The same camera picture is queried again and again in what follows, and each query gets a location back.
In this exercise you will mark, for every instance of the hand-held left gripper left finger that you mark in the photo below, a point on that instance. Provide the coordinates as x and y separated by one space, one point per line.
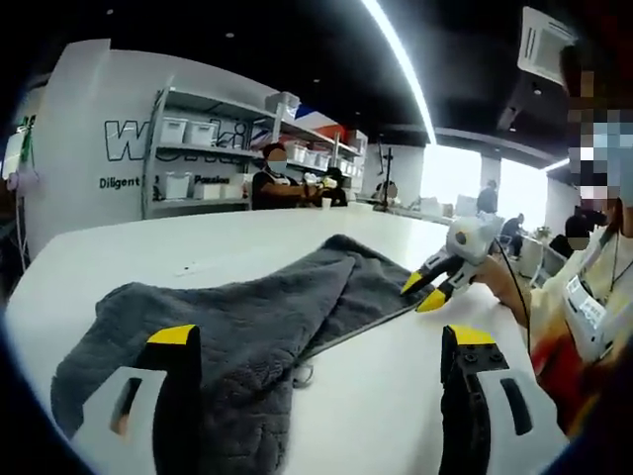
175 396

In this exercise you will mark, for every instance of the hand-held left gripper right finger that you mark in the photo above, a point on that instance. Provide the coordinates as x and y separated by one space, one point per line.
465 420

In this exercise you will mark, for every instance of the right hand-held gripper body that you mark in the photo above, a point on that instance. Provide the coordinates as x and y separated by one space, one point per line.
475 242

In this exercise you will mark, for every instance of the grey towel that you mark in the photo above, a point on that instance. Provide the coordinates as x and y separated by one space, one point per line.
247 316

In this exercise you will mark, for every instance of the small potted plant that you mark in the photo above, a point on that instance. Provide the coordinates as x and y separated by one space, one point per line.
544 231

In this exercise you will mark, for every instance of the white table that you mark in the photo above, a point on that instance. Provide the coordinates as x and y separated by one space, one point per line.
395 396

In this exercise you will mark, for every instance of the red orange cloth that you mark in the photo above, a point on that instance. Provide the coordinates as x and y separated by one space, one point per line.
559 386

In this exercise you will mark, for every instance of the black tripod stand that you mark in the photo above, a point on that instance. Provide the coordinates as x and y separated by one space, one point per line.
389 173

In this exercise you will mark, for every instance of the white ceiling light strip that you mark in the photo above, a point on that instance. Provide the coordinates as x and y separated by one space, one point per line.
559 164
406 64

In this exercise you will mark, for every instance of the white chest device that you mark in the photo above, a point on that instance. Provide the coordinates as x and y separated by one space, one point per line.
588 321

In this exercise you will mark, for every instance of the grey metal shelving rack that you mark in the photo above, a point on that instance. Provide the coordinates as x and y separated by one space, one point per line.
198 205
321 135

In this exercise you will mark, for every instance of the small white storage bin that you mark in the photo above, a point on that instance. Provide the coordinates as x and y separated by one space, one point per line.
206 189

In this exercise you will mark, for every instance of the white ceiling air conditioner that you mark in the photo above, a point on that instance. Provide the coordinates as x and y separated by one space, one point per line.
544 44

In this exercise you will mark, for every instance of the clear storage bin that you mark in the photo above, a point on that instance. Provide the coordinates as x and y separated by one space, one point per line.
282 106

